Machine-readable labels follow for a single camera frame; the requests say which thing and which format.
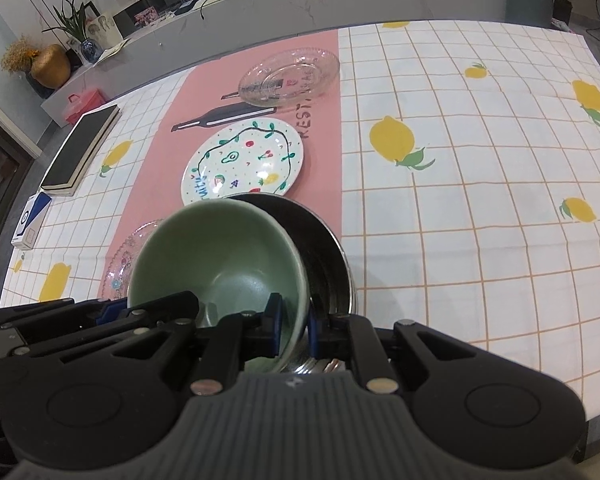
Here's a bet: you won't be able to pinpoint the white fruit-printed plate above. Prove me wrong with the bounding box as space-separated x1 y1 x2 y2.
181 117 306 206

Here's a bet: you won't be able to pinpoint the pink storage basket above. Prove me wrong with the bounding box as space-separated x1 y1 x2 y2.
64 89 103 123

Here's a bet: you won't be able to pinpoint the pink printed table mat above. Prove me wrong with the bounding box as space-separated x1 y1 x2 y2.
102 29 343 306

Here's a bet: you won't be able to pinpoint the clear glass plate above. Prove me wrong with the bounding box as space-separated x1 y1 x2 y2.
237 47 341 108

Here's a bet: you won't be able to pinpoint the orange steel bowl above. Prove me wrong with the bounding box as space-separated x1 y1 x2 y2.
225 194 357 376

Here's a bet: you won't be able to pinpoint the lemon checkered tablecloth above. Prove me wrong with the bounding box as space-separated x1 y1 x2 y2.
0 19 600 421

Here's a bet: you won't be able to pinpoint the gold vase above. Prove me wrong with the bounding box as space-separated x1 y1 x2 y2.
31 44 72 88

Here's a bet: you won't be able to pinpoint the blue and white box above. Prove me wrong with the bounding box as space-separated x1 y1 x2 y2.
11 192 52 251

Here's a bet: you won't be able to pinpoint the white marble console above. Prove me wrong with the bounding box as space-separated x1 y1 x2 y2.
41 0 511 121

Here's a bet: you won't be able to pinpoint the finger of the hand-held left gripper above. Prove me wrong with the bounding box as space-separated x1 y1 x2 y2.
75 299 129 328
129 290 201 321

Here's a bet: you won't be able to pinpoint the long-leaf green plant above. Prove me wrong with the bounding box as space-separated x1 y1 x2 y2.
42 0 101 43

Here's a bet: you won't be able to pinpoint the loose papers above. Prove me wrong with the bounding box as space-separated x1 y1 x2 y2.
97 39 131 63

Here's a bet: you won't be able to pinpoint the black notebook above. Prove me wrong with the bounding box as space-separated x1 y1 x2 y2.
40 105 122 197

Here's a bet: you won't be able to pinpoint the green ceramic bowl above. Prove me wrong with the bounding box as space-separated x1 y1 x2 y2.
126 199 311 376

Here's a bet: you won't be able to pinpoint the white mushroom picture card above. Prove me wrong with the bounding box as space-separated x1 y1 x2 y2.
85 12 118 51

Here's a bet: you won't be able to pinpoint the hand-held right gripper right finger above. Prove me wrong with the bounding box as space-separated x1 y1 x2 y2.
307 310 463 395

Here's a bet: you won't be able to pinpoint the black cable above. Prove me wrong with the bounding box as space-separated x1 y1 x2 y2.
195 0 261 21

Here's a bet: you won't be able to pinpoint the blue glass vase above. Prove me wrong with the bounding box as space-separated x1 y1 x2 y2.
79 39 103 63

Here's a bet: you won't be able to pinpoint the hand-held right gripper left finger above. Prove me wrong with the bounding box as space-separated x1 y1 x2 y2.
107 294 283 393

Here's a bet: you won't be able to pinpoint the dried yellow flowers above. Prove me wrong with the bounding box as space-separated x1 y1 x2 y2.
1 37 38 73

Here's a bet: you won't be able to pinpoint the floral glass plate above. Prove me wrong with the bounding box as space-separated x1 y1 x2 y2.
102 219 168 302

